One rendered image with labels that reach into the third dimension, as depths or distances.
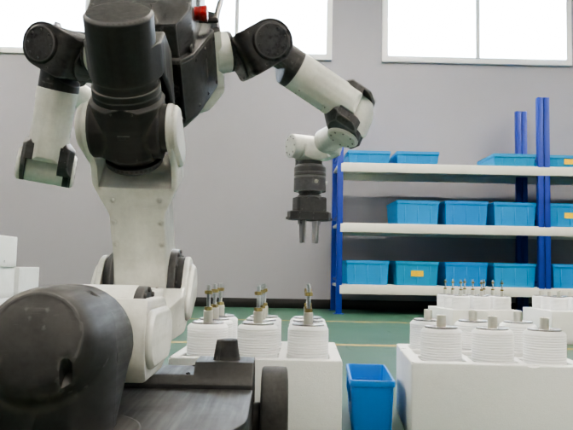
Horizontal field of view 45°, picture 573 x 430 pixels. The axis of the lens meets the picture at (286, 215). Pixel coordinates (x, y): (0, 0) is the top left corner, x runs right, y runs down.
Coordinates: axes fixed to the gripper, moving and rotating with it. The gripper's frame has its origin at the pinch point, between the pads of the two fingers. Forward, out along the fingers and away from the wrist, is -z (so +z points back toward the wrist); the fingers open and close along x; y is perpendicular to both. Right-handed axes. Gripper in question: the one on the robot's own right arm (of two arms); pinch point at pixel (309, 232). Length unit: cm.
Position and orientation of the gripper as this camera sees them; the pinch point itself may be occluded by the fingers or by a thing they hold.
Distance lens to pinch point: 188.4
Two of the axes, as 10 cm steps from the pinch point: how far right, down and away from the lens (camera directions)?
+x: -9.3, -0.5, -3.6
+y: 3.6, -0.7, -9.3
